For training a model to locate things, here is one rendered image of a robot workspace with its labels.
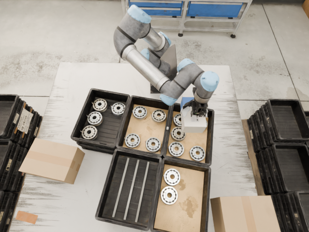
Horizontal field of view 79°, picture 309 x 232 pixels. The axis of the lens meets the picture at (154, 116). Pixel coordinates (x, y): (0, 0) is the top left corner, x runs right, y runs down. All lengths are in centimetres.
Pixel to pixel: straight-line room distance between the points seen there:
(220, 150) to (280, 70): 202
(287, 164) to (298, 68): 173
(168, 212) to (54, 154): 80
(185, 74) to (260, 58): 251
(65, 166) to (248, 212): 112
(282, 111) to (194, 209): 136
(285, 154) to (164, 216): 134
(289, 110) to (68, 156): 199
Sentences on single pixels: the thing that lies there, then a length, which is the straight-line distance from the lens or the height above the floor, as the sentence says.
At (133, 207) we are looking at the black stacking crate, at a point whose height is 83.
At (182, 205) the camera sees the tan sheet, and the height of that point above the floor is 83.
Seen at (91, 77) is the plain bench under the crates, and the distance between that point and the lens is 182.
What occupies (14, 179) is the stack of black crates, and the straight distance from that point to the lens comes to 220.
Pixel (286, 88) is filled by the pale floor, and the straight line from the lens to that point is 313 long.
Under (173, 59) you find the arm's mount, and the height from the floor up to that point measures 97.
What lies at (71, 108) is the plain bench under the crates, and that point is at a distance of 170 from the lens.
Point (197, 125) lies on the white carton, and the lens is 105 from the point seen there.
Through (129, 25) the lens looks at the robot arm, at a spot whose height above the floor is 146.
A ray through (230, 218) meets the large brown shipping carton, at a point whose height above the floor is 90.
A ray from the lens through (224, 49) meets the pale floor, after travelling 320.
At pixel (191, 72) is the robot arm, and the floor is 144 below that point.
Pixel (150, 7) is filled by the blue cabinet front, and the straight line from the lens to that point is 295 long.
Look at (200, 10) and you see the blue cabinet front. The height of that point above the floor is 41.
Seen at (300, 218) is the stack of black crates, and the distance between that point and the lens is 189.
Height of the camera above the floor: 208
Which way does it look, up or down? 63 degrees down
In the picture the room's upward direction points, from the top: 3 degrees clockwise
